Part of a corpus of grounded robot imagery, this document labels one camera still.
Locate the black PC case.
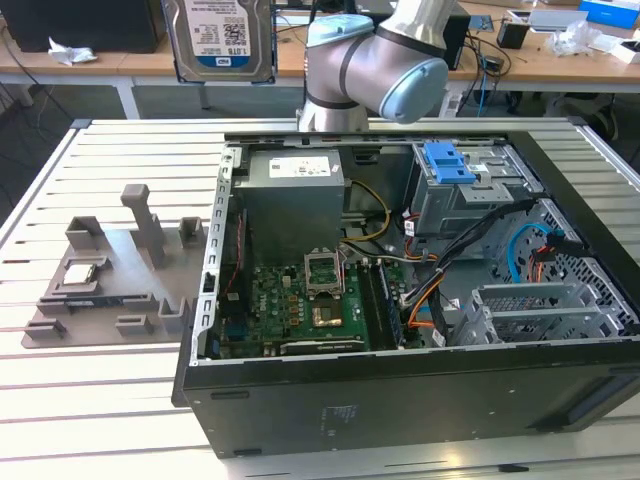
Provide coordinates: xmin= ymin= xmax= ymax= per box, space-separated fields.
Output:
xmin=171 ymin=128 xmax=640 ymax=460

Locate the metal disk bay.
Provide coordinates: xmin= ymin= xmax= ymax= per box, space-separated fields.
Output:
xmin=457 ymin=282 xmax=626 ymax=346

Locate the small black box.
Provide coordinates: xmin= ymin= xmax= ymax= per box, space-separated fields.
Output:
xmin=444 ymin=14 xmax=472 ymax=71

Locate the black RAM slot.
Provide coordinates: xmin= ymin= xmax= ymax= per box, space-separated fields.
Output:
xmin=372 ymin=259 xmax=405 ymax=350
xmin=355 ymin=260 xmax=386 ymax=351

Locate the crumpled white paper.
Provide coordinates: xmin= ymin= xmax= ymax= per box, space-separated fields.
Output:
xmin=47 ymin=35 xmax=99 ymax=66

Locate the orange wire bundle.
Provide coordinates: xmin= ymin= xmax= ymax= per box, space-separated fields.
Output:
xmin=406 ymin=288 xmax=446 ymax=330

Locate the small white box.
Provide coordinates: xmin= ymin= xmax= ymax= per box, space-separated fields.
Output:
xmin=589 ymin=34 xmax=640 ymax=64

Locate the thin locking lever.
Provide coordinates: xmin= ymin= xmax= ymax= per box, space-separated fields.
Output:
xmin=335 ymin=245 xmax=348 ymax=297

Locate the wooden desk with clutter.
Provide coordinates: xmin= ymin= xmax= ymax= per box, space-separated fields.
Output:
xmin=444 ymin=0 xmax=640 ymax=94

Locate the clear plastic bag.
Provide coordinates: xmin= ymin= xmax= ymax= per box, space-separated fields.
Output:
xmin=544 ymin=19 xmax=601 ymax=57

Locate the red wire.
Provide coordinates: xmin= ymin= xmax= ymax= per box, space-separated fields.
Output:
xmin=223 ymin=208 xmax=250 ymax=297

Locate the green motherboard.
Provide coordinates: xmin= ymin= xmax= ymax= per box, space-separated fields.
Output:
xmin=219 ymin=262 xmax=406 ymax=359

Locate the grey power supply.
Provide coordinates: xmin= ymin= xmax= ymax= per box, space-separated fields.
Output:
xmin=232 ymin=149 xmax=347 ymax=266

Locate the blue plastic latch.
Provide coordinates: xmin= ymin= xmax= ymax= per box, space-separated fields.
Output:
xmin=422 ymin=142 xmax=476 ymax=185

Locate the black cable bundle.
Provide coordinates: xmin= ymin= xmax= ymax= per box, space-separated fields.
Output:
xmin=399 ymin=197 xmax=541 ymax=346

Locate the graphics card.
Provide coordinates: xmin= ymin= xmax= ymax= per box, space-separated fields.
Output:
xmin=277 ymin=338 xmax=367 ymax=357

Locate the silver CPU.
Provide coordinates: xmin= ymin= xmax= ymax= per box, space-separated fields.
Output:
xmin=62 ymin=263 xmax=99 ymax=288

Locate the grey parts rack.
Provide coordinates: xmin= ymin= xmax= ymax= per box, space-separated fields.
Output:
xmin=19 ymin=183 xmax=211 ymax=349

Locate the blue cardboard box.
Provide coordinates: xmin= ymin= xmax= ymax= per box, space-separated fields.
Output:
xmin=579 ymin=0 xmax=640 ymax=26

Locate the grey drive cage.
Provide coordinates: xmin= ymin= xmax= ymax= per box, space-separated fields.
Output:
xmin=407 ymin=142 xmax=546 ymax=241

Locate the large black box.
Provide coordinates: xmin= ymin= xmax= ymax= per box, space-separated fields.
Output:
xmin=0 ymin=0 xmax=169 ymax=55

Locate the hard disk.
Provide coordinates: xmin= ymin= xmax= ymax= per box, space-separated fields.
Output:
xmin=162 ymin=0 xmax=279 ymax=86

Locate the wooden desk with white legs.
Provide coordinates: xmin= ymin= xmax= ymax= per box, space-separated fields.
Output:
xmin=0 ymin=14 xmax=309 ymax=121

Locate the orange power wire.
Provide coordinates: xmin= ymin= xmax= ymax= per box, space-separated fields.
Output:
xmin=530 ymin=244 xmax=554 ymax=286

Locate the blue floor cable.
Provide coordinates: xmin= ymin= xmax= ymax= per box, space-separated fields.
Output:
xmin=476 ymin=54 xmax=490 ymax=119

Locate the metal socket cover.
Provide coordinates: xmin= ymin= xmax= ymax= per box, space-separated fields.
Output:
xmin=303 ymin=249 xmax=347 ymax=301

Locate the blue data wire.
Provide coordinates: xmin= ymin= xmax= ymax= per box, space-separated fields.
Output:
xmin=507 ymin=222 xmax=557 ymax=286

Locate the yellow wire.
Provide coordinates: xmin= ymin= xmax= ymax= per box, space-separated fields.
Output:
xmin=344 ymin=179 xmax=394 ymax=246

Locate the CPU socket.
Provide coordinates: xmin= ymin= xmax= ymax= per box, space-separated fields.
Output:
xmin=308 ymin=298 xmax=346 ymax=332

